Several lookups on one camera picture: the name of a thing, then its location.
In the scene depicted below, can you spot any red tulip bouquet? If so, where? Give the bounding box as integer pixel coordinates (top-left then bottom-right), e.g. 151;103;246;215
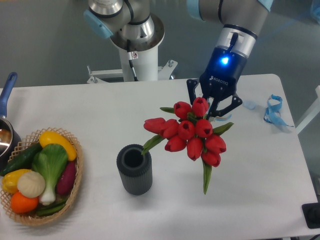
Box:
142;97;234;194

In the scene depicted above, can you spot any green bok choy toy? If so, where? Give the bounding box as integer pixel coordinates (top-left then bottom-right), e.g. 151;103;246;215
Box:
31;144;68;206

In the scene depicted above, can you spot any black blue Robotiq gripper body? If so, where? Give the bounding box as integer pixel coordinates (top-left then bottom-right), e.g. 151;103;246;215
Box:
199;47;247;102

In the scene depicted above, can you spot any black device at edge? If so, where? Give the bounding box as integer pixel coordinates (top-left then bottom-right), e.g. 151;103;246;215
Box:
301;202;320;229

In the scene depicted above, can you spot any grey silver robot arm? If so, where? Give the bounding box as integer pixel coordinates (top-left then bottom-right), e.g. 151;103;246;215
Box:
83;0;272;121

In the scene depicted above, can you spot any white frame at right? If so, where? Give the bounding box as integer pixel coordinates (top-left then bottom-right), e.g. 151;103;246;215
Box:
295;85;320;135

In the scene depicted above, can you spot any blue handled steel saucepan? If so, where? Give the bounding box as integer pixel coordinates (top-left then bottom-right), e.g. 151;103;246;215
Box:
0;72;21;170

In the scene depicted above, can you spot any purple sweet potato toy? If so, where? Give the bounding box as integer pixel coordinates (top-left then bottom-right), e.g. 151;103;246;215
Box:
56;161;76;195

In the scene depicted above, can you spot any yellow squash toy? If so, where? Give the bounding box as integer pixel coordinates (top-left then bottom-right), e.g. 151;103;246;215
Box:
39;130;77;161

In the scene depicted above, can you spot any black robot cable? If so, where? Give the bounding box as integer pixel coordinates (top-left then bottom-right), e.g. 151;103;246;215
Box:
126;39;139;82

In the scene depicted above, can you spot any dark grey ribbed vase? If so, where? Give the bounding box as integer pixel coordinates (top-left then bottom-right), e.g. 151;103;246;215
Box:
116;144;153;196

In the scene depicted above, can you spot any green cucumber toy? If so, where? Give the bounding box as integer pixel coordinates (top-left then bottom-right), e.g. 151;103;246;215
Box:
0;142;43;177

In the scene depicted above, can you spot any light blue small cap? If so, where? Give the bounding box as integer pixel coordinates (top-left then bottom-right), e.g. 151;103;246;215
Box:
242;100;257;110

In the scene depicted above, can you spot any green pea pods toy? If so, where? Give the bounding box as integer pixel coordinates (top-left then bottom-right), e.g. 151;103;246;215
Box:
35;198;67;217

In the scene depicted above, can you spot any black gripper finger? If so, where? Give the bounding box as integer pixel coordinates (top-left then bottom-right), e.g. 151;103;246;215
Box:
206;93;243;121
186;78;200;105

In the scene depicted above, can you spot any orange fruit toy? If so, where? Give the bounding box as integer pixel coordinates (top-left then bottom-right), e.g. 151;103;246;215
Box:
10;191;39;214

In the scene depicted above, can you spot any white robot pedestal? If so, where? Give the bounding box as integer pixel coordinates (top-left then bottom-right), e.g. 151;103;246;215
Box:
87;46;178;84

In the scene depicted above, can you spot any blue knotted ribbon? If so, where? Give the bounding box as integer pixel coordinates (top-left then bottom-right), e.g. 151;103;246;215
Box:
263;94;294;127

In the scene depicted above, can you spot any yellow bell pepper toy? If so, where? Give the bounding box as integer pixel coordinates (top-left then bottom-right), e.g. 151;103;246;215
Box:
1;169;32;194

